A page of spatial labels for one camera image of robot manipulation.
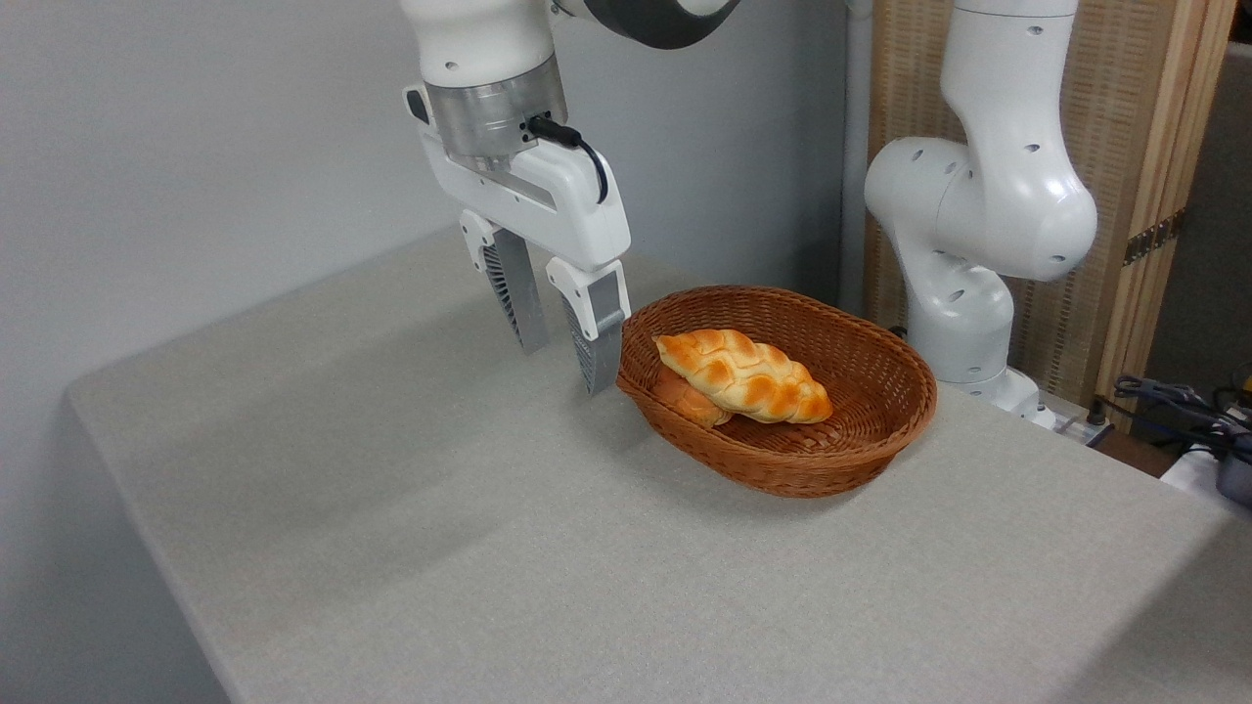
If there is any dark cable bundle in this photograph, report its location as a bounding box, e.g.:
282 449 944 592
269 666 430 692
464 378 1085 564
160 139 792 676
1095 374 1252 461

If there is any white power strip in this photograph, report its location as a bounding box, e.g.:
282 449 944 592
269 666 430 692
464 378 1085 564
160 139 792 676
1051 406 1116 447

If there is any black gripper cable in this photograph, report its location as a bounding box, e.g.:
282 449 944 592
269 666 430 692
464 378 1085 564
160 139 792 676
528 115 609 204

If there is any dark metal screen hinge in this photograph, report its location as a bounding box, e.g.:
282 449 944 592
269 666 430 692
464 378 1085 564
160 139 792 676
1123 208 1187 267

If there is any wooden rattan folding screen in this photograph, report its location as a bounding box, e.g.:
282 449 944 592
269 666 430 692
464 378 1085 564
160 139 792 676
866 0 1238 431

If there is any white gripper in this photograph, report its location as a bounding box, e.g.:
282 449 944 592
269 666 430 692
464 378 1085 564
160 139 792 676
404 85 633 396

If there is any long braided bread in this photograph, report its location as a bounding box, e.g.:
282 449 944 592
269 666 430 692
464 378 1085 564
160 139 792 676
652 329 834 425

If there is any round bread roll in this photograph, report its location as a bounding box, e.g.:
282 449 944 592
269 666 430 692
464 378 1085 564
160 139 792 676
651 365 735 429

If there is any brown wicker basket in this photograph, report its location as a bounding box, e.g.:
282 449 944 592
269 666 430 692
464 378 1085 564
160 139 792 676
614 285 938 500

